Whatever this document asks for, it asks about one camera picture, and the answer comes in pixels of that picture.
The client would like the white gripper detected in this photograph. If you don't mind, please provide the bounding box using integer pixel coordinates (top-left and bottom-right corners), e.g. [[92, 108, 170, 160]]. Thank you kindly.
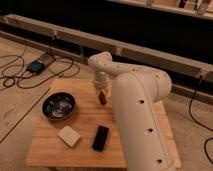
[[93, 71, 111, 100]]

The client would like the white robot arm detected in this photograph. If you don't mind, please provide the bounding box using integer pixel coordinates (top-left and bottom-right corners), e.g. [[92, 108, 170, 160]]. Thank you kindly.
[[88, 51, 176, 171]]

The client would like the white sponge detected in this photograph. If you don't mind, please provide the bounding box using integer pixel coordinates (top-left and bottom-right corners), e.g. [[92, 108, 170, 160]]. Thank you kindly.
[[58, 126, 80, 147]]

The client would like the black metal bowl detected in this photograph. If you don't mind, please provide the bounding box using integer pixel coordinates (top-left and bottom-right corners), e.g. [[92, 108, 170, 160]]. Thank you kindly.
[[42, 92, 76, 120]]

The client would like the wooden table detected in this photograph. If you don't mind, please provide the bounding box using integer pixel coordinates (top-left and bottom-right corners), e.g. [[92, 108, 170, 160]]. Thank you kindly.
[[26, 79, 180, 171]]

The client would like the black rectangular remote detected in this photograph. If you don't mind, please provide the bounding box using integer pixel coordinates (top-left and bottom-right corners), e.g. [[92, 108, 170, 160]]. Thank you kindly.
[[92, 125, 109, 152]]

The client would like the blue power adapter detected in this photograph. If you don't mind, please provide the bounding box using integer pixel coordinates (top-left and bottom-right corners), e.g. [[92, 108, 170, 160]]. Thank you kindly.
[[27, 61, 45, 74]]

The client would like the black floor cable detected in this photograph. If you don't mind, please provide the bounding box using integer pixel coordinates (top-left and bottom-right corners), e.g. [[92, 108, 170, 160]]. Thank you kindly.
[[0, 43, 81, 90]]

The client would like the black cable right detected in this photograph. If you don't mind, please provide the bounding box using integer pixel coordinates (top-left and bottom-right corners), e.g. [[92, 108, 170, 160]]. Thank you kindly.
[[188, 75, 213, 165]]

